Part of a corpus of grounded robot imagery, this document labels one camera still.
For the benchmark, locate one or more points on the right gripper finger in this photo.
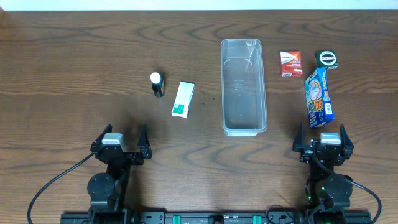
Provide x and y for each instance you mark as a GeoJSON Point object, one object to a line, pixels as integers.
{"type": "Point", "coordinates": [347, 145]}
{"type": "Point", "coordinates": [298, 141]}

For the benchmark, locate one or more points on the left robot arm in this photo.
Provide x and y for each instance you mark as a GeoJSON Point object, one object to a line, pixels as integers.
{"type": "Point", "coordinates": [107, 190]}

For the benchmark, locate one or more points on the white green medicine box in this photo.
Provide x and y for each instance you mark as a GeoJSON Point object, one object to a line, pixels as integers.
{"type": "Point", "coordinates": [183, 99]}

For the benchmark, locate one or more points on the red medicine box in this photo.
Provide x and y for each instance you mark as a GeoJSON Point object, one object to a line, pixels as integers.
{"type": "Point", "coordinates": [290, 63]}

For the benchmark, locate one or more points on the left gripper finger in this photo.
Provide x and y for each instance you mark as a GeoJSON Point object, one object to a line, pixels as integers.
{"type": "Point", "coordinates": [98, 140]}
{"type": "Point", "coordinates": [143, 143]}

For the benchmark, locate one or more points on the dark bottle white cap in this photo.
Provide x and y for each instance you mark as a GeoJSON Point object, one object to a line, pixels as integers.
{"type": "Point", "coordinates": [158, 84]}

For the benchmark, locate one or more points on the blue Kool Fever box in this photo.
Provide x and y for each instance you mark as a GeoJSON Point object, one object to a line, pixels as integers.
{"type": "Point", "coordinates": [319, 107]}

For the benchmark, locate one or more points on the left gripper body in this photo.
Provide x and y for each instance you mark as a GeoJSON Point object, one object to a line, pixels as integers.
{"type": "Point", "coordinates": [130, 155]}

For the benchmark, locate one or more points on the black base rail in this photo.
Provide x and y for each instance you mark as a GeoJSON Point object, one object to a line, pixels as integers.
{"type": "Point", "coordinates": [158, 217]}

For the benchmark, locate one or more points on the dark green round-label box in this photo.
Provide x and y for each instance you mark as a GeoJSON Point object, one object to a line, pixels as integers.
{"type": "Point", "coordinates": [326, 59]}

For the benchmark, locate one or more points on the clear plastic container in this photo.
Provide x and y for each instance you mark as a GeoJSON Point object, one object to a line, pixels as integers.
{"type": "Point", "coordinates": [243, 88]}

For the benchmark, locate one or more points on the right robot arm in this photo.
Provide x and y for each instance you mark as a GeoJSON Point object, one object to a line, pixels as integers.
{"type": "Point", "coordinates": [328, 192]}

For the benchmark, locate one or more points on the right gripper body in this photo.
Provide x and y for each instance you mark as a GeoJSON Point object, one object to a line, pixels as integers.
{"type": "Point", "coordinates": [323, 150]}

